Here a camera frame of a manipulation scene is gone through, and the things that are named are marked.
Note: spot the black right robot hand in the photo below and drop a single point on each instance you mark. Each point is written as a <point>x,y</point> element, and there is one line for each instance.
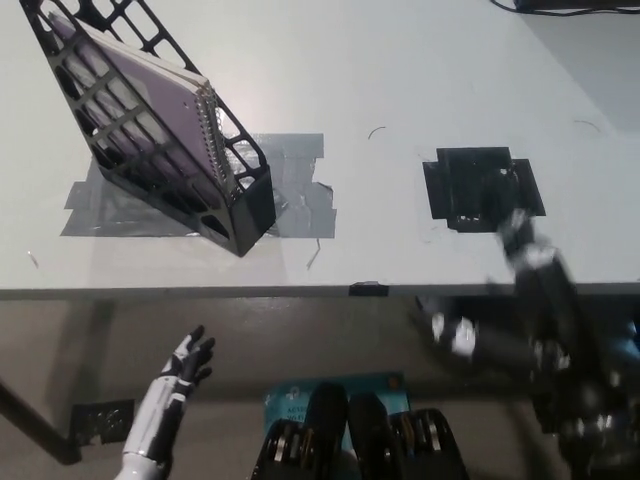
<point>505,200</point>

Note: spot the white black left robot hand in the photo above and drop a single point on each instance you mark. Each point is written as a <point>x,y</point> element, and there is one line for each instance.
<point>165,400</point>

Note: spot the purple spiral notebook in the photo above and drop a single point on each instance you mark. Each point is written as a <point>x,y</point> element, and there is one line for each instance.
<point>165,95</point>

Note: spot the black desk leg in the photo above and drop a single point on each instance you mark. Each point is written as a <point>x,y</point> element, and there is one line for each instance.
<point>30,425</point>

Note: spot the black mesh magazine shelf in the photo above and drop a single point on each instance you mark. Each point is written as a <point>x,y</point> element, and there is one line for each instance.
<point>250,210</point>

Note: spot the large black tape patch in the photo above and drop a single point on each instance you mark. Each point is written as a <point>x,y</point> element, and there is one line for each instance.
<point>460,185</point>

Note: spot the teal cardboard box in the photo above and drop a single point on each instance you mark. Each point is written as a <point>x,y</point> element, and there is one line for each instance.
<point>290,395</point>

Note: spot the small black tape strip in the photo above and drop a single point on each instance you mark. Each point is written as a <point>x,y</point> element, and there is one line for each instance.
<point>369,289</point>

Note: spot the grey tape patch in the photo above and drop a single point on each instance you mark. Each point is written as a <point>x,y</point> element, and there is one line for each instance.
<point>300,200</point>

